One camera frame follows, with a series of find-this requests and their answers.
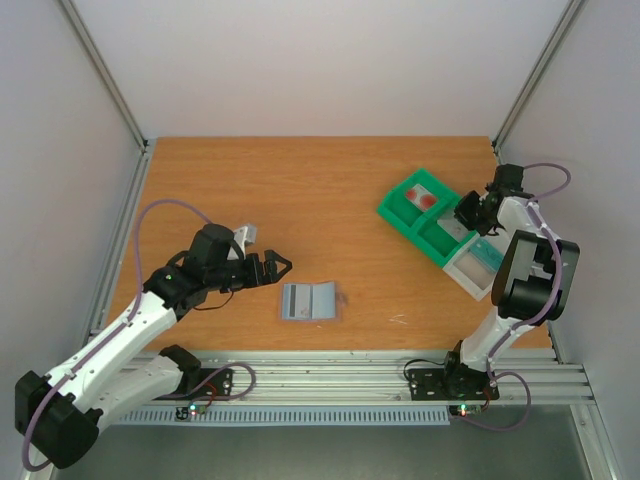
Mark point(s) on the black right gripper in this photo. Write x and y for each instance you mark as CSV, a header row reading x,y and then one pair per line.
x,y
470,212

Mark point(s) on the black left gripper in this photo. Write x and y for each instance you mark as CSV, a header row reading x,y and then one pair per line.
x,y
257,273

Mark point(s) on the grey stripe white card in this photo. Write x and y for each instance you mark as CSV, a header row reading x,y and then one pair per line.
x,y
297,302

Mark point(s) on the pink leather card holder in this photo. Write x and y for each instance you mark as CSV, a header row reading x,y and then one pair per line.
x,y
328,301

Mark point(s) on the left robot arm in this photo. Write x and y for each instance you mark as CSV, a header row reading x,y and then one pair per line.
x,y
62,413

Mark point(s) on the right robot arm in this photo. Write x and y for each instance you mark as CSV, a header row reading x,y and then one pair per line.
x,y
531,285

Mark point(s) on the teal card stack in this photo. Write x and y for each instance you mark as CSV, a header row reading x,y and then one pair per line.
x,y
487,254

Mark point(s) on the red circle card stack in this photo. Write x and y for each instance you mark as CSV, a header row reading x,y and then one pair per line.
x,y
421,197

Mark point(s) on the small green bin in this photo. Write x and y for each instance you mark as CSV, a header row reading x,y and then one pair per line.
x,y
432,240

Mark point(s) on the white bin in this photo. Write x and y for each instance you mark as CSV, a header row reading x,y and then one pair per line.
x,y
469,273

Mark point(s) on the large green bin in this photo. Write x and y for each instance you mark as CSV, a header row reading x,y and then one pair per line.
x,y
397,211

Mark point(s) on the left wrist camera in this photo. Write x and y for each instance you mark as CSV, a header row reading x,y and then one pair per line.
x,y
243,237

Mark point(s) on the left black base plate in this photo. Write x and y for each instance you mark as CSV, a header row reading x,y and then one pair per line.
x,y
210,385

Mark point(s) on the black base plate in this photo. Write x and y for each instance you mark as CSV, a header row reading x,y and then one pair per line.
x,y
210,385
431,384

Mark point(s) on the grey slotted cable duct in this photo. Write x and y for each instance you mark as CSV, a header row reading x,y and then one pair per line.
x,y
227,416

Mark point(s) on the aluminium front rail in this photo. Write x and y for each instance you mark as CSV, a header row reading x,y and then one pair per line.
x,y
375,377

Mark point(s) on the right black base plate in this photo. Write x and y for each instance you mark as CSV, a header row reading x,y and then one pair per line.
x,y
431,384

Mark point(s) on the aluminium frame post right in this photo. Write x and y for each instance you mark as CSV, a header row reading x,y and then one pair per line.
x,y
552,46

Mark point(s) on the aluminium frame post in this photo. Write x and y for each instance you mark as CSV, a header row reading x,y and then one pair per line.
x,y
80,29
552,46

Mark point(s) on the aluminium frame post left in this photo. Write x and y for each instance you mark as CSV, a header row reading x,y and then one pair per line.
x,y
80,29

